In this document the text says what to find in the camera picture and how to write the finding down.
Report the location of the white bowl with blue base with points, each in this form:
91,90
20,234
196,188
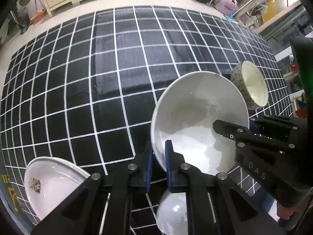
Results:
195,107

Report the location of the plain white bowl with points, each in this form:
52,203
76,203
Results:
171,215

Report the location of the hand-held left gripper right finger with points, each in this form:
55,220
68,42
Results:
168,161

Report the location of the black checked tablecloth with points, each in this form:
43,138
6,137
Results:
73,78

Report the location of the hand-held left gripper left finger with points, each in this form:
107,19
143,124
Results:
148,169

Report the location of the red dustpan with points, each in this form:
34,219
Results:
38,16

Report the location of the small grey floral plate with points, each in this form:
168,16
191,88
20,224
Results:
53,193

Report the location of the green patterned bowl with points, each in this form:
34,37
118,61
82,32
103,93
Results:
254,83

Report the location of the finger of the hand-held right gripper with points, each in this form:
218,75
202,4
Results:
229,131
276,127

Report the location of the pink bag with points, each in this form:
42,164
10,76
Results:
227,3

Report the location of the upright vacuum cleaner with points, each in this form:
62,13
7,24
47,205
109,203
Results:
23,19

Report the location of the wooden framed floor mirror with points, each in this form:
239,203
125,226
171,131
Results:
271,7

